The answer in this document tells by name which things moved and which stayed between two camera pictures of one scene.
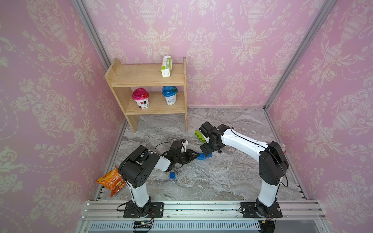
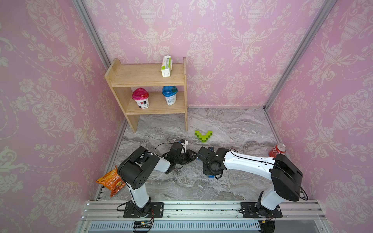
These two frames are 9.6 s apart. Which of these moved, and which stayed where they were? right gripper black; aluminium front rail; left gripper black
Moved: right gripper black
Stayed: aluminium front rail; left gripper black
